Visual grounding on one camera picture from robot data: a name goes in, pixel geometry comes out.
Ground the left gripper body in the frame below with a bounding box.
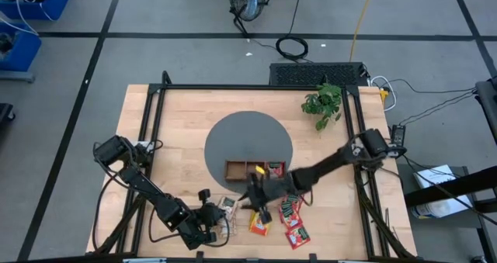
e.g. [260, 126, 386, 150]
[195, 202, 228, 233]

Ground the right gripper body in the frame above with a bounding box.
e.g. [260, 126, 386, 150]
[267, 172, 301, 204]

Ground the wooden three-compartment tea box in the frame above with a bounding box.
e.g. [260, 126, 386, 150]
[224, 160, 287, 183]

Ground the grey round mat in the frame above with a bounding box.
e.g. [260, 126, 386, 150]
[204, 110, 294, 195]

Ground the potted green plant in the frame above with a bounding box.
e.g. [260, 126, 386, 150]
[301, 82, 343, 132]

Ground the black perforated computer case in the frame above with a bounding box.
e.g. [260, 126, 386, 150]
[269, 61, 370, 88]

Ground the black power adapter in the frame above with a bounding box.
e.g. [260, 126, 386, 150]
[390, 123, 408, 157]

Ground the white booklet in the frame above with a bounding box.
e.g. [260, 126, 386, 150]
[411, 164, 474, 220]

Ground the grey cart top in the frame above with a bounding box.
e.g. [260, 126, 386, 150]
[395, 162, 491, 230]

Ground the black bar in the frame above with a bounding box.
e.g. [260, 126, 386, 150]
[403, 165, 497, 213]

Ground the black floor fan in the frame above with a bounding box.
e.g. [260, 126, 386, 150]
[226, 0, 272, 37]

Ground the black chair base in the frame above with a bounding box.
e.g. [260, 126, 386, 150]
[0, 102, 16, 125]

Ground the blue plastic bin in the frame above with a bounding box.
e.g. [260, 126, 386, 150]
[0, 0, 71, 22]
[0, 22, 43, 82]

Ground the black coiled cable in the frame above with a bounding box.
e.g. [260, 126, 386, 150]
[274, 0, 311, 61]

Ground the white cable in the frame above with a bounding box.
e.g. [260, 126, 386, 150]
[369, 75, 398, 112]

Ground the yellow cable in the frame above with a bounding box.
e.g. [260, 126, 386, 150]
[348, 0, 377, 63]

